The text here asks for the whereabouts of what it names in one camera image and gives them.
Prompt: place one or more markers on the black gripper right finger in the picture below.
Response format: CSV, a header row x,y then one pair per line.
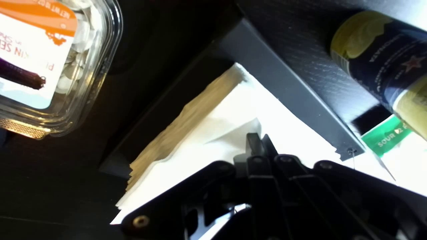
x,y
294,191

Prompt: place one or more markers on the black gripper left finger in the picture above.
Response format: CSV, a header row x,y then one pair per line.
x,y
255,178

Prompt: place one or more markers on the green packet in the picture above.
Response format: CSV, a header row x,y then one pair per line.
x,y
384,139

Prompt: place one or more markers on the white paper towel stack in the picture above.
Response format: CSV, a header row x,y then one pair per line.
x,y
187,129

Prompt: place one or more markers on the black napkin holder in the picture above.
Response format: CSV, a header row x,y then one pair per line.
x,y
275,67

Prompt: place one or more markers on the clear pumpkin seeds container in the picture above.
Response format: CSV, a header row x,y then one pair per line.
x,y
40,67

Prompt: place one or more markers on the yellow and blue can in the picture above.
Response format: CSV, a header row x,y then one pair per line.
x,y
382,62

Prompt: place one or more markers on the single white paper towel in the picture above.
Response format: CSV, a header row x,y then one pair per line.
x,y
231,134

